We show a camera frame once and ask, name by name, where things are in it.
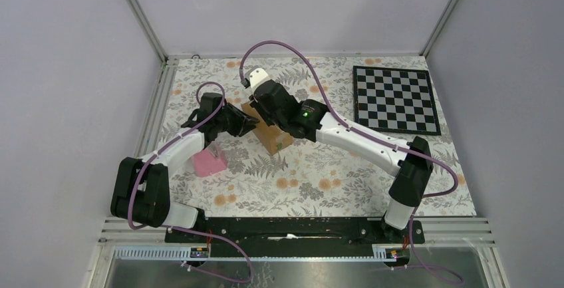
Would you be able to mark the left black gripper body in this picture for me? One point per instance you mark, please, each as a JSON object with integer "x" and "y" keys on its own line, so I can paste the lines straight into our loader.
{"x": 229, "y": 121}

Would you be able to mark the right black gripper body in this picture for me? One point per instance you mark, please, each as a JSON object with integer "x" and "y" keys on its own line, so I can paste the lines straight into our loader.
{"x": 271, "y": 118}

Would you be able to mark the brown cardboard express box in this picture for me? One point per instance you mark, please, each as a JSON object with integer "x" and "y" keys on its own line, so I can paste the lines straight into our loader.
{"x": 271, "y": 137}

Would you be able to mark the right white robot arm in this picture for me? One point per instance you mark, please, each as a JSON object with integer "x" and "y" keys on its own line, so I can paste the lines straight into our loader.
{"x": 407, "y": 162}

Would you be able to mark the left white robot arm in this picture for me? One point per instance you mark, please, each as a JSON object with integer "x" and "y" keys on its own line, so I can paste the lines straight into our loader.
{"x": 142, "y": 190}

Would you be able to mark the pink plastic bag package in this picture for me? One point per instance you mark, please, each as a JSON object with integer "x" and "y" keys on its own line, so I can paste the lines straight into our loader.
{"x": 209, "y": 161}

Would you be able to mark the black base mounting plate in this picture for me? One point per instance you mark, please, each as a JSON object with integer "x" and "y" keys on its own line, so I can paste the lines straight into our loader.
{"x": 310, "y": 236}

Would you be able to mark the black white chessboard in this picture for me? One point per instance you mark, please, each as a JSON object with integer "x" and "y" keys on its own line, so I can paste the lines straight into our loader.
{"x": 395, "y": 100}

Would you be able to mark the grey slotted cable duct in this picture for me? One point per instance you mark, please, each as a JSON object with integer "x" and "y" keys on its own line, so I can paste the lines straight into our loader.
{"x": 197, "y": 253}

